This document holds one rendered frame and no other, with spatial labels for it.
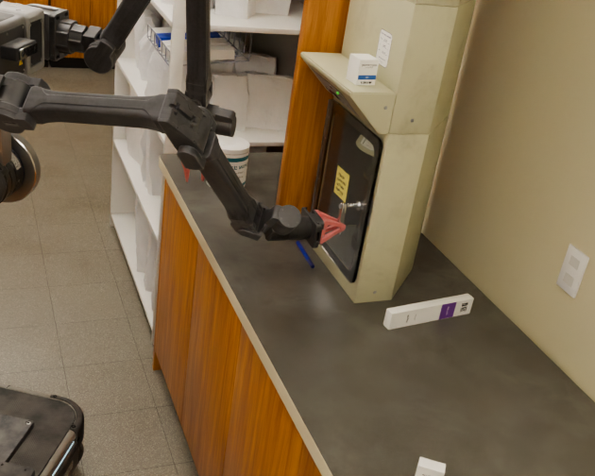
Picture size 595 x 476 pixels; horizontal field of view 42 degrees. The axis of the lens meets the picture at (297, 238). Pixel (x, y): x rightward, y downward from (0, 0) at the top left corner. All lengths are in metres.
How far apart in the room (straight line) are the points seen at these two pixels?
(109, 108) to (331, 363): 0.75
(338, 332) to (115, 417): 1.32
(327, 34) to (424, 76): 0.38
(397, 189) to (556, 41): 0.53
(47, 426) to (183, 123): 1.40
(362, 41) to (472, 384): 0.87
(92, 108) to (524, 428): 1.12
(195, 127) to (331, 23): 0.69
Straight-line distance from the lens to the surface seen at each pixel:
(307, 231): 1.91
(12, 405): 2.75
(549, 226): 2.07
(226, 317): 2.21
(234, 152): 2.50
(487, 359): 1.98
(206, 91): 2.08
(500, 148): 2.22
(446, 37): 1.85
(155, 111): 1.52
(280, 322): 1.93
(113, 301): 3.67
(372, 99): 1.80
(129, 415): 3.06
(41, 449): 2.59
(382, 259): 2.02
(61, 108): 1.63
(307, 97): 2.16
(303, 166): 2.23
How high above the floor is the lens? 2.01
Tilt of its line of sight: 27 degrees down
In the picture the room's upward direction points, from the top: 9 degrees clockwise
